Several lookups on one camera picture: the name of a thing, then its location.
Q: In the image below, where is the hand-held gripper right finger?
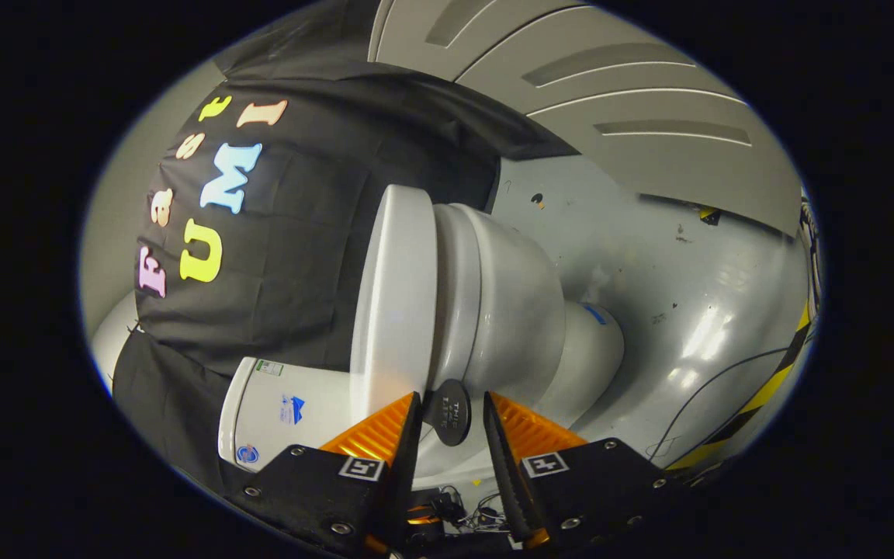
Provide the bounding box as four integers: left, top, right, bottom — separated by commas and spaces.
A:
483, 392, 696, 552

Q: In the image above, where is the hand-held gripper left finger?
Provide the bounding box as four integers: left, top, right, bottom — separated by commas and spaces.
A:
241, 392, 423, 556

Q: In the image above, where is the black round lid pull tab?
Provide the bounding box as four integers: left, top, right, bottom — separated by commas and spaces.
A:
422, 379, 473, 447

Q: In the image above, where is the white toilet lid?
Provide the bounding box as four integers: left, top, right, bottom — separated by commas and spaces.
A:
349, 185, 439, 424

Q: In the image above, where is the white ceramic toilet with tank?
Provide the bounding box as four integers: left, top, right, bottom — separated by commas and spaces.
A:
218, 203, 625, 484

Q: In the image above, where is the white toilet seat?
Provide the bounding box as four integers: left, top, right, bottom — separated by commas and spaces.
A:
430, 203, 494, 389

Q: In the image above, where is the black backdrop cloth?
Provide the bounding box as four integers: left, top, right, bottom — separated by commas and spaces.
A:
112, 47, 576, 498

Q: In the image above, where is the yellow black hazard tape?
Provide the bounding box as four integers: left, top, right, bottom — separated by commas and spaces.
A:
664, 301, 814, 471

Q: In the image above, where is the grey drawer cabinet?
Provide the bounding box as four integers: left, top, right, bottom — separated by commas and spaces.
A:
368, 0, 805, 236

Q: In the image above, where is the bundle of cables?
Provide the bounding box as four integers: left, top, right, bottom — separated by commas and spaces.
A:
414, 485, 511, 538

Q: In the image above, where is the thin black floor cable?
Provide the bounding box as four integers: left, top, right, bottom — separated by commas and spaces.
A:
666, 345, 795, 460

